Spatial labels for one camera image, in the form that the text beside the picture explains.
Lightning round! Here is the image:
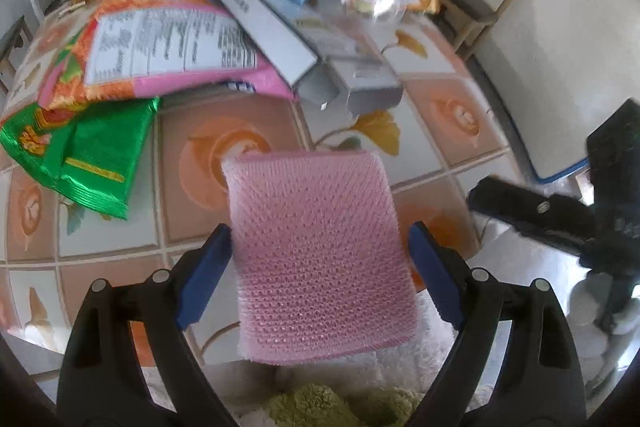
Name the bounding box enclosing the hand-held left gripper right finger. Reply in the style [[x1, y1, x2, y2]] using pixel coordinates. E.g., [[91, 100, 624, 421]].
[[407, 221, 587, 427]]

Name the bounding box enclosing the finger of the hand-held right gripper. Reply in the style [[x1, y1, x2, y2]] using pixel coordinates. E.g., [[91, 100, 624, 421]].
[[467, 176, 601, 258]]

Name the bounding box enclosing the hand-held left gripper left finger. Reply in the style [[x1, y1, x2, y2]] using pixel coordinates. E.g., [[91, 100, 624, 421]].
[[56, 223, 241, 427]]

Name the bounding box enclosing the pink mesh sponge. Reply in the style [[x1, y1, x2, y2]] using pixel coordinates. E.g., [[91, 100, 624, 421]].
[[221, 150, 420, 365]]

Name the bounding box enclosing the printed grey box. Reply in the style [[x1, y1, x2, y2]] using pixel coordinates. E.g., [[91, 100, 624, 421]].
[[260, 0, 405, 118]]

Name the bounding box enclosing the leaf and coffee patterned tablecloth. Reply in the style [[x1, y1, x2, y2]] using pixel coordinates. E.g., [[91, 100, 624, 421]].
[[0, 0, 521, 363]]

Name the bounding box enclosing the white mattress with blue edge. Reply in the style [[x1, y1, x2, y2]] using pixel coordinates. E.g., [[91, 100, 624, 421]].
[[457, 0, 640, 182]]

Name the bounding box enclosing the green fluffy cloth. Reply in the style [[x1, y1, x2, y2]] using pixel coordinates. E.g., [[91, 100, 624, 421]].
[[265, 383, 423, 427]]

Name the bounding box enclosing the pink orange snack bag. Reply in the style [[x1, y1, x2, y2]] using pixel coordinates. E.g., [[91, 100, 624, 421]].
[[37, 0, 296, 108]]

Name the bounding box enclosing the long plain grey box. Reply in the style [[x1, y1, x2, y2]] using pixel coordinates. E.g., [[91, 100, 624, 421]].
[[200, 0, 331, 88]]

